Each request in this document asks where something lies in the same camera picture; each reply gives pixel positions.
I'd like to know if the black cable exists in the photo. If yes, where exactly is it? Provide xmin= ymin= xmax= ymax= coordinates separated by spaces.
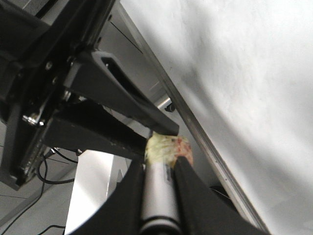
xmin=0 ymin=146 xmax=79 ymax=235

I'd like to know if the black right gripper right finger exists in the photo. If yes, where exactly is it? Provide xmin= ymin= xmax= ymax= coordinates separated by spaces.
xmin=174 ymin=157 xmax=265 ymax=235

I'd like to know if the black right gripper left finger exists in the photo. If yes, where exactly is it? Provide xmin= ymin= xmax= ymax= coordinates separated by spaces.
xmin=65 ymin=161 xmax=144 ymax=235

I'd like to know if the white whiteboard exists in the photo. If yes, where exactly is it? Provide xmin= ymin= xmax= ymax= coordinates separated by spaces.
xmin=122 ymin=0 xmax=313 ymax=235

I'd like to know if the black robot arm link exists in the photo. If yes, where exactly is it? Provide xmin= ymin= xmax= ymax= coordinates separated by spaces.
xmin=0 ymin=0 xmax=179 ymax=190

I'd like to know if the aluminium whiteboard tray rail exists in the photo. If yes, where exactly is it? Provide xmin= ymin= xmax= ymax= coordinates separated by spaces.
xmin=118 ymin=3 xmax=268 ymax=234

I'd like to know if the black white whiteboard marker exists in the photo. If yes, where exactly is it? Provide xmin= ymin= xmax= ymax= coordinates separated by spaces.
xmin=139 ymin=132 xmax=193 ymax=235

